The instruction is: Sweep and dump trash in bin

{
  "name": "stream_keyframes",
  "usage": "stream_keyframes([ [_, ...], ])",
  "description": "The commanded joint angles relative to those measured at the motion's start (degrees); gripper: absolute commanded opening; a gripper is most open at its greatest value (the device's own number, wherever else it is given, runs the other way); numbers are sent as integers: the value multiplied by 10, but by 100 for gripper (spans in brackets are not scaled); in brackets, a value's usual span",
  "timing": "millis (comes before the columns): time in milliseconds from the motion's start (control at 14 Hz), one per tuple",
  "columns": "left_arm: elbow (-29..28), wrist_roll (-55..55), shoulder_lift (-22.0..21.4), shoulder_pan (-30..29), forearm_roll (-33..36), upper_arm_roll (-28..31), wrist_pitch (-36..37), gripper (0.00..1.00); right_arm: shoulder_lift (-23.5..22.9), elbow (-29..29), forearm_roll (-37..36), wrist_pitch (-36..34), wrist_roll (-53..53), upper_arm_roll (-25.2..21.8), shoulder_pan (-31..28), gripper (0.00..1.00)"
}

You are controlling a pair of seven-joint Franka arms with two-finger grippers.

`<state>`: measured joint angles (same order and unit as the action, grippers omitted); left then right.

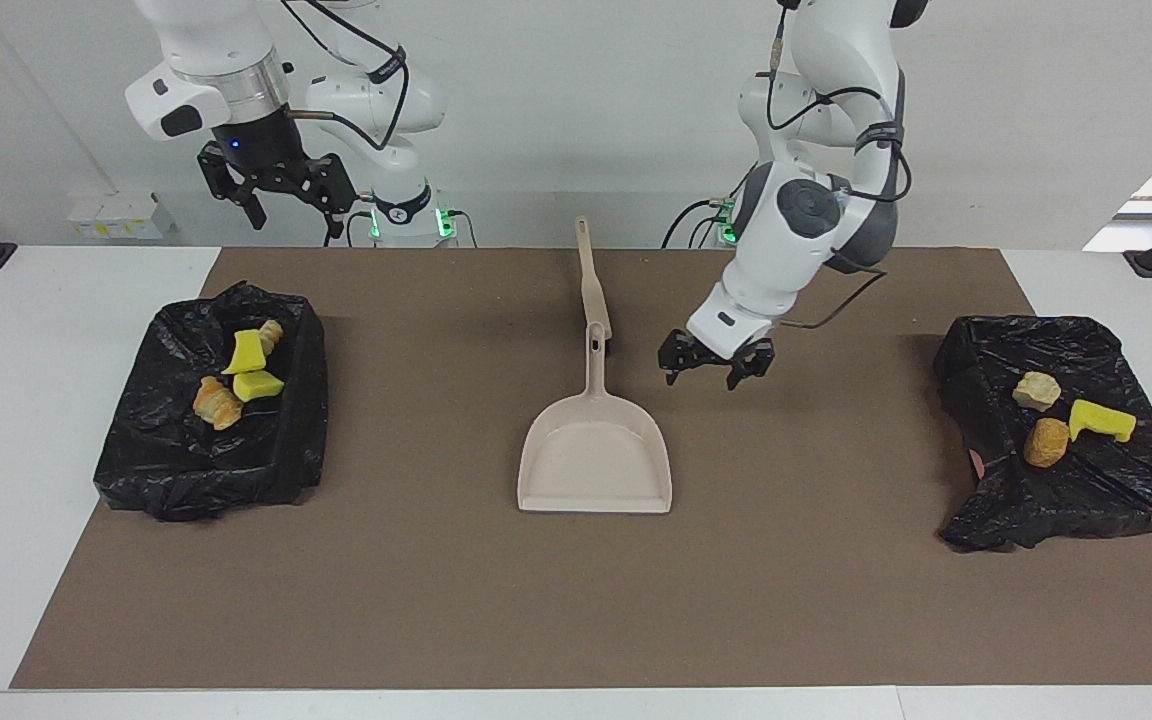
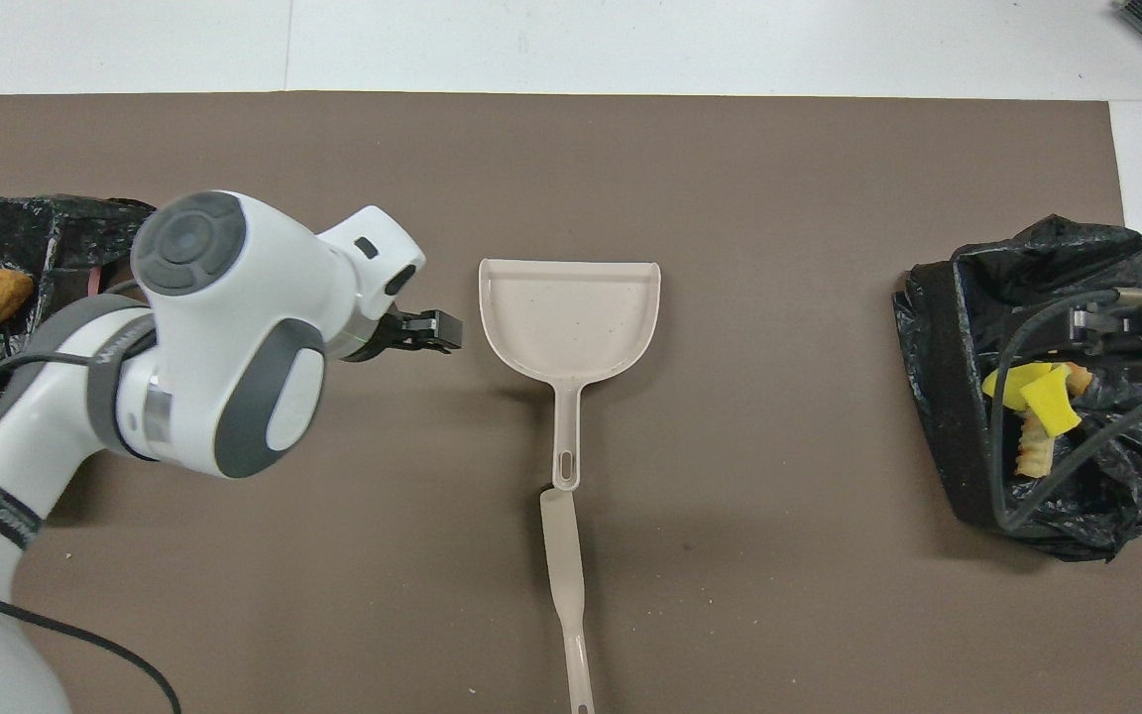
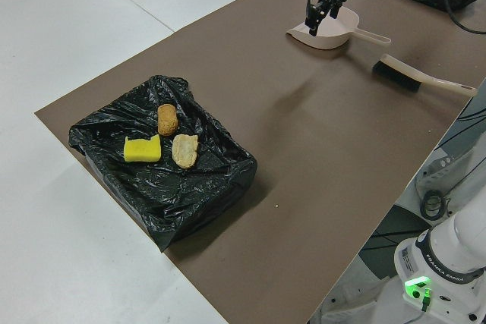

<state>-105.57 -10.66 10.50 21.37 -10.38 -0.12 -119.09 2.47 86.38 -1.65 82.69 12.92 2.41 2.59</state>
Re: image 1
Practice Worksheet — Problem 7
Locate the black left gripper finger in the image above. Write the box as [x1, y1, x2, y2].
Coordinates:
[658, 335, 699, 386]
[726, 345, 775, 392]

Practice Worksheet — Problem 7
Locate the beige hand brush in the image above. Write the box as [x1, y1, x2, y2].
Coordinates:
[574, 216, 614, 346]

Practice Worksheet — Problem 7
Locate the beige plastic dustpan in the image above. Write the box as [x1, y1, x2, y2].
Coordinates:
[517, 322, 674, 515]

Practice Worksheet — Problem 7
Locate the yellow green sponge piece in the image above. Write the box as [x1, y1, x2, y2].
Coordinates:
[222, 330, 267, 376]
[233, 370, 287, 403]

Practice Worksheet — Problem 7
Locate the brown bread roll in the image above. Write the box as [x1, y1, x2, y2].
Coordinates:
[1023, 417, 1072, 469]

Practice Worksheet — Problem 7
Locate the notched yellow sponge piece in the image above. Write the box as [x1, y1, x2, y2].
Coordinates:
[1068, 398, 1137, 443]

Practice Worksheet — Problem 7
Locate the black bag lined bin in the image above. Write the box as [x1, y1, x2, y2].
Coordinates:
[933, 314, 1152, 552]
[93, 281, 330, 523]

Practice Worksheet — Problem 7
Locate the brown table mat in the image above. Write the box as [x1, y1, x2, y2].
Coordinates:
[9, 247, 1152, 691]

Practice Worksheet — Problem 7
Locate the black right base cable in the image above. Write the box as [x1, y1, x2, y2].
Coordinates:
[324, 195, 377, 248]

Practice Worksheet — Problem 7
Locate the black base cable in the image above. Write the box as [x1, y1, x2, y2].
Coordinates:
[324, 195, 377, 248]
[663, 198, 737, 248]

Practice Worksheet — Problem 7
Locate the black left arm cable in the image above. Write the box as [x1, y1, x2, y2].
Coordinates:
[764, 0, 915, 331]

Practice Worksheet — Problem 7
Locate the white wall socket box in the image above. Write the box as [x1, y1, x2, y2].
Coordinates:
[68, 192, 175, 241]

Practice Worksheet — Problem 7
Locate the black left base cable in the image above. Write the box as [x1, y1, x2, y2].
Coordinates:
[663, 198, 737, 248]

